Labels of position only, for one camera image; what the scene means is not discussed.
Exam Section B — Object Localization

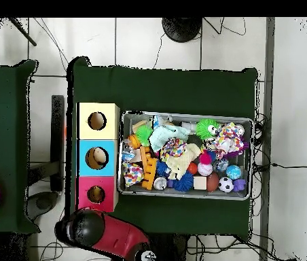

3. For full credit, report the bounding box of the cream waffle cloth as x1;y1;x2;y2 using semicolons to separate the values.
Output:
166;142;202;180

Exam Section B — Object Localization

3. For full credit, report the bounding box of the dark green side tablecloth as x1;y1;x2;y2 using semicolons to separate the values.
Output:
0;59;39;234

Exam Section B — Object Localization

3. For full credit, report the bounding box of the small soccer ball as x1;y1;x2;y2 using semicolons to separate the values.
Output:
218;177;236;194

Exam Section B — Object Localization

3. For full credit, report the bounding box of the polka dot cloth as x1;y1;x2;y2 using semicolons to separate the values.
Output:
123;162;145;188

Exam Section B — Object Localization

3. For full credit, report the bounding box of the blue spiky ball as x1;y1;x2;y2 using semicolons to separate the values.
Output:
173;171;195;193

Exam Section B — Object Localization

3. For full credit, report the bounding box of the orange toy block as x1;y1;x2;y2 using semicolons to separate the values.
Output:
139;146;159;191

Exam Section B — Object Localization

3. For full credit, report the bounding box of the black round base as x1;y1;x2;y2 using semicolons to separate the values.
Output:
162;17;203;43

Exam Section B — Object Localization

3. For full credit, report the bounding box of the wooden box with three holes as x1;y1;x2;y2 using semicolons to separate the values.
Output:
76;101;122;214

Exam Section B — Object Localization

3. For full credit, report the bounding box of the green spiky ball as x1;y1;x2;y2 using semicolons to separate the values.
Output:
135;126;154;147

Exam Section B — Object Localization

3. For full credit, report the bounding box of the clear wire mesh bin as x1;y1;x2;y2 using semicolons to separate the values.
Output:
118;111;255;202

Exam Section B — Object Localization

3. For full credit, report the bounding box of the black panel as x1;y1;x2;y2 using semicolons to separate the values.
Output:
50;94;67;192

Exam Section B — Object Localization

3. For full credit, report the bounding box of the light teal waffle cloth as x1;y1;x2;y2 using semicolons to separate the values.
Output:
149;124;192;152

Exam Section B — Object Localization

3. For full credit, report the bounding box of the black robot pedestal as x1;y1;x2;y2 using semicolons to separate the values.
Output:
156;233;198;261

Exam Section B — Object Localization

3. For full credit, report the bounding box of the heart print cloth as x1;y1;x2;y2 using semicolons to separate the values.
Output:
214;122;251;160

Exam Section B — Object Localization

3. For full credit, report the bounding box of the long black floor cable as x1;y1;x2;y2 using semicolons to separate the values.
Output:
270;161;307;169

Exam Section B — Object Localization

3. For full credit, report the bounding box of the black rod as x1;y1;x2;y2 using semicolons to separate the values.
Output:
7;17;37;47

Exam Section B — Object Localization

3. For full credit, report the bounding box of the white colourful print cloth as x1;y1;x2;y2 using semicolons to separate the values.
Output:
160;137;188;163

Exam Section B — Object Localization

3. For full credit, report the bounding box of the green fuzzy monster toy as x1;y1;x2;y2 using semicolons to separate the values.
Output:
196;118;221;141

